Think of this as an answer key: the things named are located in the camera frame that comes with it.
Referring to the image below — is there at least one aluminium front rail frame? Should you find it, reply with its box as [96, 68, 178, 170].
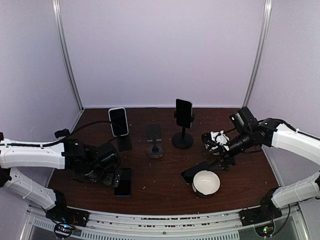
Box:
[21, 192, 307, 240]

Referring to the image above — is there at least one blue-edged black smartphone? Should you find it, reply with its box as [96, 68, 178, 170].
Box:
[114, 168, 132, 198]

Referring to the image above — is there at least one black gooseneck phone stand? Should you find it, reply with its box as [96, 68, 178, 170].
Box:
[54, 128, 70, 139]

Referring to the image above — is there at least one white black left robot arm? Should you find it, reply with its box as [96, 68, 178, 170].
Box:
[0, 136, 122, 222]

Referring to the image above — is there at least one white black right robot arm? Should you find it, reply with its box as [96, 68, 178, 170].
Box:
[201, 106, 320, 221]

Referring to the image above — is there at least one dark smartphone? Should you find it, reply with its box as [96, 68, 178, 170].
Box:
[180, 161, 213, 185]

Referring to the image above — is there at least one black round-base clamp phone stand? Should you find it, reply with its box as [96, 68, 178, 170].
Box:
[171, 127, 194, 149]

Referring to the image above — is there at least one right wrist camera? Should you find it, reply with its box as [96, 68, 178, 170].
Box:
[201, 130, 230, 147]

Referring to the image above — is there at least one white scalloped dish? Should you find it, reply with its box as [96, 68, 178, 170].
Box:
[201, 130, 230, 156]

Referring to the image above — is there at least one black braided left cable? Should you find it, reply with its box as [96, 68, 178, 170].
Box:
[0, 120, 112, 148]

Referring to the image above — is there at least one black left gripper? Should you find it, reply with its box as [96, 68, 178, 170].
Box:
[83, 163, 122, 188]

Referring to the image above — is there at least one black folding phone stand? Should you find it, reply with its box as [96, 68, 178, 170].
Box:
[116, 134, 133, 152]

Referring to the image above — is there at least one clear-base metal phone stand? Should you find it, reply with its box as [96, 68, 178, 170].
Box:
[146, 123, 165, 159]

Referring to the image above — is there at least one white round bowl black rim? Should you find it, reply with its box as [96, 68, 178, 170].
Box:
[192, 170, 221, 198]

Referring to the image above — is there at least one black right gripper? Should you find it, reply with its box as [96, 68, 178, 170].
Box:
[204, 129, 254, 172]

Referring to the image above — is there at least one white-cased smartphone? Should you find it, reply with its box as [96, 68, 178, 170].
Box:
[108, 107, 129, 137]

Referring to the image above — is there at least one silver smartphone black screen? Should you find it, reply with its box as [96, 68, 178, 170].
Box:
[175, 98, 193, 129]

